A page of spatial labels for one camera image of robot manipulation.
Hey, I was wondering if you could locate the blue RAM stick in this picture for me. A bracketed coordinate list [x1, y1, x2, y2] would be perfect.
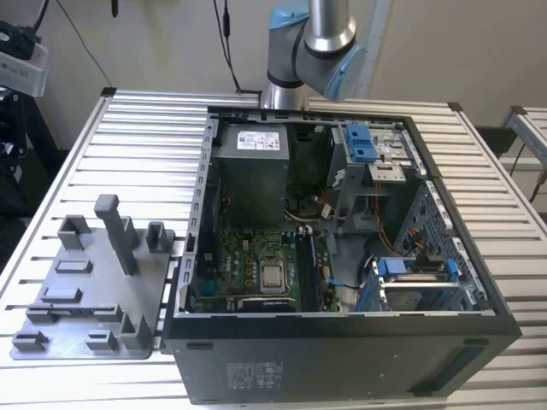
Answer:
[26, 303, 123, 322]

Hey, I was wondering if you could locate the black RAM slot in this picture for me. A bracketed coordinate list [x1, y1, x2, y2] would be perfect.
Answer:
[297, 232, 308, 312]
[305, 232, 316, 312]

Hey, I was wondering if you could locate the grey plastic parts rack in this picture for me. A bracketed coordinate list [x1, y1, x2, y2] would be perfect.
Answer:
[9, 194, 179, 362]

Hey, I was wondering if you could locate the grey power supply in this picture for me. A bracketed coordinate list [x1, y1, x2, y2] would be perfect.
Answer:
[212, 126, 291, 227]

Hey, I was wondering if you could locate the green motherboard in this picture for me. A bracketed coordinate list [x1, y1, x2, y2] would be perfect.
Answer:
[187, 225, 338, 313]

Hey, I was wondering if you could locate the silver CPU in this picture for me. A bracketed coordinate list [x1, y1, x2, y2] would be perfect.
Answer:
[261, 264, 286, 295]

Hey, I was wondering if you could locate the black graphics card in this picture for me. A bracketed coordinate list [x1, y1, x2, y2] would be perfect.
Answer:
[237, 297, 298, 313]

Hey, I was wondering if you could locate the blue plastic drive latch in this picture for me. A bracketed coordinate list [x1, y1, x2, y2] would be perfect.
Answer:
[344, 122, 377, 166]

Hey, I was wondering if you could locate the black PC case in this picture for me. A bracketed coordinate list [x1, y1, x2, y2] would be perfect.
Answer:
[160, 101, 525, 407]

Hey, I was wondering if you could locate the grey metal drive cage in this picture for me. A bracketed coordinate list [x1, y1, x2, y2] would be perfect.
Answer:
[326, 121, 428, 231]

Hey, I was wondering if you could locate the grey metal disk bay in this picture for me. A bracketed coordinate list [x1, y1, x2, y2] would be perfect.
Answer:
[355, 255, 491, 317]

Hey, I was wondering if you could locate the blue carrier disk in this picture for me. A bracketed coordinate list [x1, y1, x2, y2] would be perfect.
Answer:
[373, 257, 465, 315]

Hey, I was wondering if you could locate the black box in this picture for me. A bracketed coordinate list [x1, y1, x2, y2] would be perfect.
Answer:
[473, 126, 518, 160]

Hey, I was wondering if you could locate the aluminium side table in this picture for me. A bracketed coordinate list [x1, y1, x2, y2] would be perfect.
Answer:
[497, 105, 547, 172]

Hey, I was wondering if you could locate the black slanted frame bar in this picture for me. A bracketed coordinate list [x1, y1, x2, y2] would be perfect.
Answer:
[25, 97, 59, 153]

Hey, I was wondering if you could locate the thin black wall cable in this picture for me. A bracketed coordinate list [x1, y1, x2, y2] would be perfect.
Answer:
[55, 0, 113, 89]

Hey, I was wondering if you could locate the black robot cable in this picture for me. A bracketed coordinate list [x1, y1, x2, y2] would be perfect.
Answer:
[212, 0, 243, 93]

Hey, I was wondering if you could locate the yellow white wire bundle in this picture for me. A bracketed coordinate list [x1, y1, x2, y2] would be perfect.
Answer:
[284, 194, 331, 221]

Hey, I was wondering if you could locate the blue tipped black wire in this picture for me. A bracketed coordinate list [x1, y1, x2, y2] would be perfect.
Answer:
[325, 276, 369, 292]

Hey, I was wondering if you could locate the orange yellow wire bundle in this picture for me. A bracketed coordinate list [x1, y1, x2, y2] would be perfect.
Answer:
[370, 181, 426, 261]

